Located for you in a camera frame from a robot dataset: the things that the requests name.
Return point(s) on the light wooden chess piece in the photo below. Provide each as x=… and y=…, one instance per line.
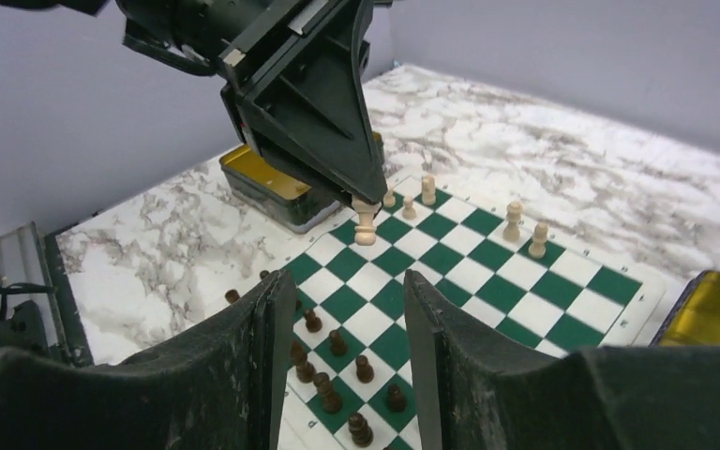
x=365, y=230
x=538, y=247
x=511, y=231
x=428, y=193

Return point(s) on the green white chess board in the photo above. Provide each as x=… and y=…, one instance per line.
x=575, y=296

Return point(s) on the light wooden pawn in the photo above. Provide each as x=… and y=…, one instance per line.
x=408, y=211
x=389, y=199

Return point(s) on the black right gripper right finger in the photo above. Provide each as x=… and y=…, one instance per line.
x=476, y=388

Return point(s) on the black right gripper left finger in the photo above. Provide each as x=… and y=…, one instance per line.
x=218, y=385

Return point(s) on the gold metal tin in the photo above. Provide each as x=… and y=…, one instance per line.
x=289, y=202
x=694, y=319

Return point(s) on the left gold metal tin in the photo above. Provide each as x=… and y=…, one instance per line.
x=289, y=202

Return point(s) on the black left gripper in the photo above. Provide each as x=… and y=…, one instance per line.
x=294, y=86

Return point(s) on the right gold metal tin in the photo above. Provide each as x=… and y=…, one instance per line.
x=694, y=319

